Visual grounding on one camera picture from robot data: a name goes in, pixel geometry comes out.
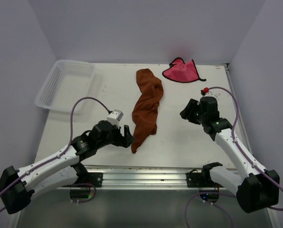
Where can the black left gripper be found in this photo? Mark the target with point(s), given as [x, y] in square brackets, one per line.
[124, 140]

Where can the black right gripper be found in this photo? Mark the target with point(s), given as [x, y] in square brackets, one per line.
[187, 113]

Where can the brown towel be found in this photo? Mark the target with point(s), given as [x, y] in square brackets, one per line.
[145, 112]

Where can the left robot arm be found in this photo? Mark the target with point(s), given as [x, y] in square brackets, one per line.
[18, 187]

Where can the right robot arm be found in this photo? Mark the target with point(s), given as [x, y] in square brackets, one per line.
[254, 186]

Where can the pink towel black trim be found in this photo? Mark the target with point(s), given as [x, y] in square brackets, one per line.
[182, 72]

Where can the white plastic basket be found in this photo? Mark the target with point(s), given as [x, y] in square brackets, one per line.
[67, 82]

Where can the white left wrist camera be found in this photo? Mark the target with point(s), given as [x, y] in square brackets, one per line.
[115, 117]

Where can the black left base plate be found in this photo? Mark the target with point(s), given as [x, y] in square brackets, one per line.
[95, 178]

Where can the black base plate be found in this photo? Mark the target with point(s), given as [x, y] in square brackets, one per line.
[95, 178]
[195, 179]

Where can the aluminium mounting rail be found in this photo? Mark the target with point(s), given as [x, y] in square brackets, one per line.
[144, 178]

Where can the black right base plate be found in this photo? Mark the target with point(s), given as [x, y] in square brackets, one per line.
[195, 179]

